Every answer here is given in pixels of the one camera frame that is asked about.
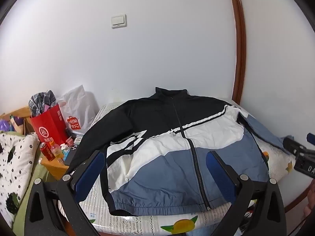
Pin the green bed sheet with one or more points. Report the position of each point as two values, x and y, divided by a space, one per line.
37 170

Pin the white plastic shopping bag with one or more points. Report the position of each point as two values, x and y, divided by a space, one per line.
78 108

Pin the grey plaid cloth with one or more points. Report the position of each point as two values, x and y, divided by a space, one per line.
41 102

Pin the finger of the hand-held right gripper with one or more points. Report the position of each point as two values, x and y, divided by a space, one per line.
294 146
311 137

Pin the wooden headboard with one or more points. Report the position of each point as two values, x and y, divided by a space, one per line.
21 113

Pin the red paper bag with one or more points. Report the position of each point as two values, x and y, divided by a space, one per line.
50 125

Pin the white wall switch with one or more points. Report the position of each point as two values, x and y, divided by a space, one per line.
119 21

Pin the dark smartphone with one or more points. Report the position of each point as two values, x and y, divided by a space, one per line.
70 155

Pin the fruit print bed sheet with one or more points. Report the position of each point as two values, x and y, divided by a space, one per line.
147 223

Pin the wooden nightstand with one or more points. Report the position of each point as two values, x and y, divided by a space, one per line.
55 169

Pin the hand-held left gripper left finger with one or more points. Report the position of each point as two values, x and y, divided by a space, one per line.
89 175

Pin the black white blue zip jacket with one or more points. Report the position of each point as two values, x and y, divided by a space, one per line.
152 118

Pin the person's right hand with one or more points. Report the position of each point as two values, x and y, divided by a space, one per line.
310 201

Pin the red drink can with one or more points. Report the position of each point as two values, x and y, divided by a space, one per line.
47 152

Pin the brown wooden door frame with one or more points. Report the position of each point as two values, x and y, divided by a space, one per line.
241 54

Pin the orange drink bottle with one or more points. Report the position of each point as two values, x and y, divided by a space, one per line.
56 152

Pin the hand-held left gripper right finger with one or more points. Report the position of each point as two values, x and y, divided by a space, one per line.
221 174

